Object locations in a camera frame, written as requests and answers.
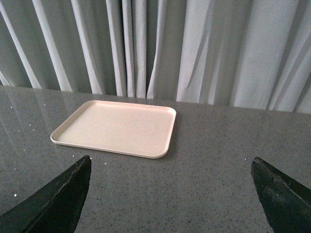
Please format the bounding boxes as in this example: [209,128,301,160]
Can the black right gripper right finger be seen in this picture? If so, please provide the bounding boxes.
[251,157,311,233]

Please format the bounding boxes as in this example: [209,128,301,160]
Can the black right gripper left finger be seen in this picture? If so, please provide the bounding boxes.
[0,155,91,233]

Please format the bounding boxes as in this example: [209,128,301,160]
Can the cream rectangular tray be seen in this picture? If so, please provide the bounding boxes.
[51,100,176,159]

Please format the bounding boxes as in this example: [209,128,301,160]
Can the grey pleated curtain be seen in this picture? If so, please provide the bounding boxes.
[0,0,311,113]

